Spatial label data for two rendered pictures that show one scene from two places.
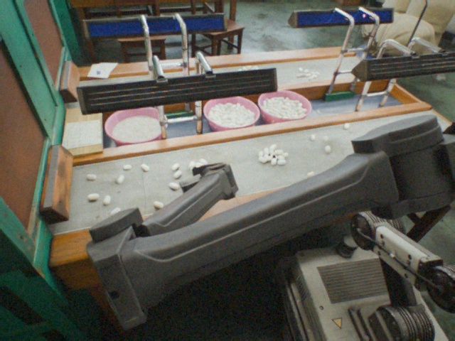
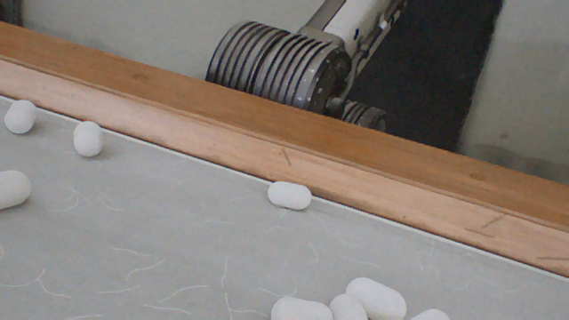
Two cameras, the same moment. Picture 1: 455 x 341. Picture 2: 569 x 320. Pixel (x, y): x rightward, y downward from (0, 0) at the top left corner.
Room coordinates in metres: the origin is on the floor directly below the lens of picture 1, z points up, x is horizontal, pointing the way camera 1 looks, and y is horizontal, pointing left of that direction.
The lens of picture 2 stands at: (1.16, -0.09, 0.96)
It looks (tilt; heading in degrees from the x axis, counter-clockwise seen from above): 23 degrees down; 216
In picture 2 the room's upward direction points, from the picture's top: 11 degrees clockwise
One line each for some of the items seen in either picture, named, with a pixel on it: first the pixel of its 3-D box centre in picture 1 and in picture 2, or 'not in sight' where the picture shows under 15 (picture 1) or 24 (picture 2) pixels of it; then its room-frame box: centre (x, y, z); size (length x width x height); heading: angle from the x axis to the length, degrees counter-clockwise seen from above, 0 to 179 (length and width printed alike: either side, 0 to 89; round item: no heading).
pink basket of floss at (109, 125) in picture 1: (138, 131); not in sight; (1.03, 0.41, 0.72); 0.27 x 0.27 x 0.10
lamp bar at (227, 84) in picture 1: (185, 87); not in sight; (0.83, 0.15, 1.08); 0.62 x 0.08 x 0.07; 111
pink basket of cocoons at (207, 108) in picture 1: (231, 118); not in sight; (1.18, 0.00, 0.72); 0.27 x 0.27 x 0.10
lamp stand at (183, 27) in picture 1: (166, 70); not in sight; (1.28, 0.32, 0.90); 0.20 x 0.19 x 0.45; 111
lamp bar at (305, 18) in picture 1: (344, 16); not in sight; (1.70, -0.56, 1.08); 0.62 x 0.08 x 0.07; 111
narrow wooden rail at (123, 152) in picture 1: (275, 136); not in sight; (1.09, -0.21, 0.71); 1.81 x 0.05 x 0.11; 111
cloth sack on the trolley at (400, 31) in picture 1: (399, 36); not in sight; (3.57, -1.87, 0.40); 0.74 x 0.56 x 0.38; 114
